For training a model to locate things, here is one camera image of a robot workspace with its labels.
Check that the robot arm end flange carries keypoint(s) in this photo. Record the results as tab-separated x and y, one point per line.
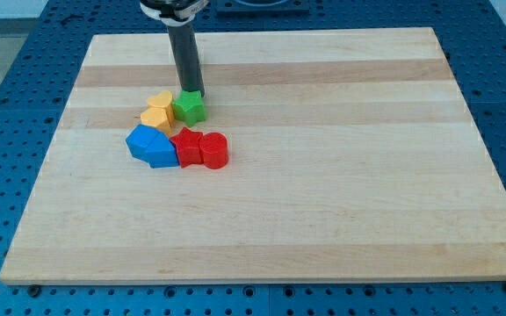
177	10

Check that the red cylinder block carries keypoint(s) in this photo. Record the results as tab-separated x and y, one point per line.
214	150

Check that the red star block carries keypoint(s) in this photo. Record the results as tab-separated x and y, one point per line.
186	143

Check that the green star block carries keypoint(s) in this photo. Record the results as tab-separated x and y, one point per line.
189	108

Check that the blue pentagon block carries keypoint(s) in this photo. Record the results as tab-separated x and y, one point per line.
161	153

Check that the light wooden board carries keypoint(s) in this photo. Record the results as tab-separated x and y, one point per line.
353	158

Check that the yellow heart block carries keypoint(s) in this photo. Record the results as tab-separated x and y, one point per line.
163	101

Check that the yellow pentagon block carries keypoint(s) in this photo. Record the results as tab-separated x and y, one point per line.
157	118

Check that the blue cube block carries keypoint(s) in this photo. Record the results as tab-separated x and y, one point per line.
139	139

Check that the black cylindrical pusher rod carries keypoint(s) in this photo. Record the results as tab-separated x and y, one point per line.
186	56

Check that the dark blue base plate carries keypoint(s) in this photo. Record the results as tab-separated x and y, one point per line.
259	7

